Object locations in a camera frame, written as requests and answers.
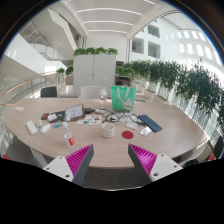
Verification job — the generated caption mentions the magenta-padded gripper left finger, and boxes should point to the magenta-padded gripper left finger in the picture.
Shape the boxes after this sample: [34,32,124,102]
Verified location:
[43,143,95,187]

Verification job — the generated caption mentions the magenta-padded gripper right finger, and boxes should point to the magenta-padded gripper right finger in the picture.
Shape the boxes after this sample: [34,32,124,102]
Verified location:
[127,143,184,186]

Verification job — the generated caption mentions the clear red-labelled water bottle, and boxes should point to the clear red-labelled water bottle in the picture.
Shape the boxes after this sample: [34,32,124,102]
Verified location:
[62,121,76,149]

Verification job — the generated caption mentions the small clear plastic packet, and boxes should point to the small clear plastic packet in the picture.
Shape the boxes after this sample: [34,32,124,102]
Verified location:
[139,126,153,137]

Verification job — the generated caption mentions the flat round red coaster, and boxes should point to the flat round red coaster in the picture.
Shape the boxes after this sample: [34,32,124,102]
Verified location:
[121,130,135,140]

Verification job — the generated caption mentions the dark blue keyboard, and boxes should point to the dark blue keyboard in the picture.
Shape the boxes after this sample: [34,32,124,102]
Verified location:
[137,114,164,133]

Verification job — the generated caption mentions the white wipe packet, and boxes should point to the white wipe packet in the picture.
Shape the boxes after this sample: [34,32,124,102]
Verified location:
[125,120,139,131]

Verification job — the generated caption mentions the white computer mouse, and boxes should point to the white computer mouse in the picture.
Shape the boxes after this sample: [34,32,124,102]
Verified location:
[39,123,52,134]

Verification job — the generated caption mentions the colourful sticker sheet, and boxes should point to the colourful sticker sheet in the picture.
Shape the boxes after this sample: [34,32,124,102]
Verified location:
[76,114,103,126]

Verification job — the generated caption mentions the black mouse pad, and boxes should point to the black mouse pad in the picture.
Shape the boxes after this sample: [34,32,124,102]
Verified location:
[48,110,67,124]

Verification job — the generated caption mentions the white grid-pattern mug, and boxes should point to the white grid-pattern mug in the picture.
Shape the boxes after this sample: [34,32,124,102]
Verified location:
[101,122,116,139]

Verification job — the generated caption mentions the small white card box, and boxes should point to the small white card box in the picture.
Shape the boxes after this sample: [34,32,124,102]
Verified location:
[47,113,59,122]

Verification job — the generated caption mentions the white power strip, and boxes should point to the white power strip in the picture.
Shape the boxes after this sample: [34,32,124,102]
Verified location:
[25,120,39,136]

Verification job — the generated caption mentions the small black box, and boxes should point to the small black box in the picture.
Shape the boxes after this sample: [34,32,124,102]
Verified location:
[83,107,96,115]

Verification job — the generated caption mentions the clear white-lidded shaker bottle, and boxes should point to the clear white-lidded shaker bottle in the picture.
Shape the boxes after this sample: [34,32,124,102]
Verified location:
[98,87,108,110]

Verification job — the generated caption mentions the green tote bag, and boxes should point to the green tote bag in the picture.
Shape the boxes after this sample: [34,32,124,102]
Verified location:
[110,85,137,112]

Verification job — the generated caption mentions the white chair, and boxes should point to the white chair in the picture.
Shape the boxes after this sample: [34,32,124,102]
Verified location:
[80,85,104,100]

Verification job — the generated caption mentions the black chair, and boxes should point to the black chair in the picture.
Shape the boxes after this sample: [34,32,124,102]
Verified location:
[40,86,58,98]

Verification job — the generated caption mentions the brown planter with plants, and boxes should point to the brown planter with plants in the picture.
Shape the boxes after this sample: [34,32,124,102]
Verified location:
[55,65,74,86]

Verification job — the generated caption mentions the glass railing wooden handrail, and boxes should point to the glass railing wooden handrail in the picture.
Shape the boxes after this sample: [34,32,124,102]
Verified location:
[0,71,64,104]

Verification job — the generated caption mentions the row of green hedge plants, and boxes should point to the row of green hedge plants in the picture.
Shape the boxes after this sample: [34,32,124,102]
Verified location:
[123,59,224,134]

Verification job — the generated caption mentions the white cabinet with plants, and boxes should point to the white cabinet with plants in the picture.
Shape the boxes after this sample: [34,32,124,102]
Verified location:
[72,47,119,98]

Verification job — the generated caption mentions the ceiling strip lights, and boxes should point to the ceiling strip lights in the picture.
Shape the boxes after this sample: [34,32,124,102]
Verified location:
[76,0,156,34]

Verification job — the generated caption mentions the white power strip cable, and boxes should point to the white power strip cable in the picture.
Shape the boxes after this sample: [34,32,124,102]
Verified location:
[29,133,46,168]

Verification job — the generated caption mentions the tangled black cables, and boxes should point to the tangled black cables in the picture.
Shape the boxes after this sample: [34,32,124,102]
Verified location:
[104,111,139,124]

